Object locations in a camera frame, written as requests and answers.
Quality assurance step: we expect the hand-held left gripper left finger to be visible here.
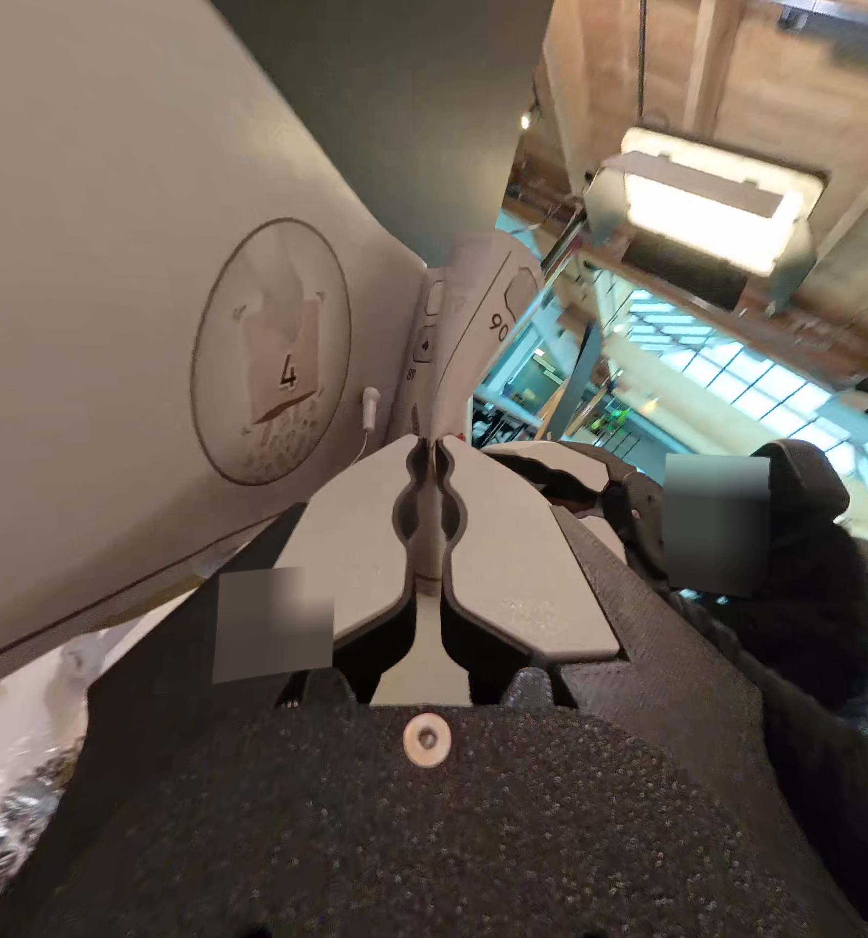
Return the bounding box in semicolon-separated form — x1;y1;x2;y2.
276;432;431;651

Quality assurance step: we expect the hanging ceiling light fixture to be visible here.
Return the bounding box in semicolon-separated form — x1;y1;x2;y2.
583;127;831;318

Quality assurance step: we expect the lego instruction booklet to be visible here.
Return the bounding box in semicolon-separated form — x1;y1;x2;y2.
0;0;545;697

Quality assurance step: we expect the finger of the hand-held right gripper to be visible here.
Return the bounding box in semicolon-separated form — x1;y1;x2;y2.
579;509;631;567
481;440;612;495

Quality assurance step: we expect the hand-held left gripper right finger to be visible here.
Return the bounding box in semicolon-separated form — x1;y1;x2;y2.
434;434;621;671

